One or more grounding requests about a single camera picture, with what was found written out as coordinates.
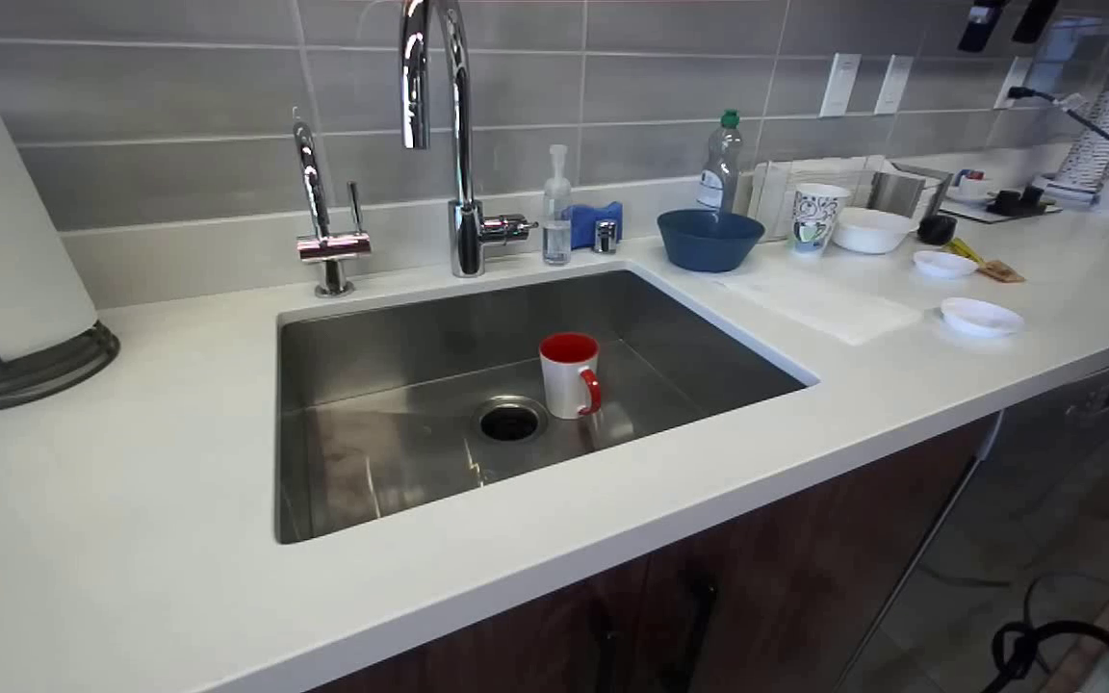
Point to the white mug red interior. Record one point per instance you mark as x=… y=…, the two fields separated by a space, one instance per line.
x=571 y=378

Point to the white patterned mug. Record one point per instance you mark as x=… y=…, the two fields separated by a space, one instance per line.
x=813 y=218

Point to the blue sponge holder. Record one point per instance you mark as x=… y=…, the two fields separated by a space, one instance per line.
x=599 y=229

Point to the clear soap dispenser bottle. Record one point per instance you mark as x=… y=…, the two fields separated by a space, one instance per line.
x=556 y=211

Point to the tall chrome kitchen faucet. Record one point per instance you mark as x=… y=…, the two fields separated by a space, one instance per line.
x=466 y=220

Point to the stainless steel sink basin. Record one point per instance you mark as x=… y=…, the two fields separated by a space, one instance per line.
x=401 y=407

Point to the blue plastic bowl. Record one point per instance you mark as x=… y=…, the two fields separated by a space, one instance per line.
x=710 y=240

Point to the green cap dish soap bottle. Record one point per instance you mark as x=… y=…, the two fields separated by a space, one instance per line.
x=716 y=174

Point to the small chrome water tap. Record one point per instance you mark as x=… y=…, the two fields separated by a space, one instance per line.
x=326 y=243

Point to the white cutting mat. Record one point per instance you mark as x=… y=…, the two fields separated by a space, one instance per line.
x=820 y=304

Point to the large white bowl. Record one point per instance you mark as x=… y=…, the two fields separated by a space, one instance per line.
x=872 y=233

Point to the dark wooden cabinet front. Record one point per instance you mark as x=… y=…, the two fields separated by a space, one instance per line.
x=764 y=601

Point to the small white dish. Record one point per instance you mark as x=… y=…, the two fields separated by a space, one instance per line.
x=941 y=262

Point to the white saucer near edge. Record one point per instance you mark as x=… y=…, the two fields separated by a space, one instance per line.
x=979 y=317

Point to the black paper towel holder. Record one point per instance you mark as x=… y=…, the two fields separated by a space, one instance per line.
x=35 y=372

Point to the dishwasher front panel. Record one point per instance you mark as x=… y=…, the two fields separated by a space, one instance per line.
x=1023 y=542

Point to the white wall outlet plate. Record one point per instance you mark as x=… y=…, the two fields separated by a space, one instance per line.
x=842 y=84

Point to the wooden handle brush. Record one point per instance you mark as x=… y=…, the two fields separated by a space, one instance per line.
x=987 y=269

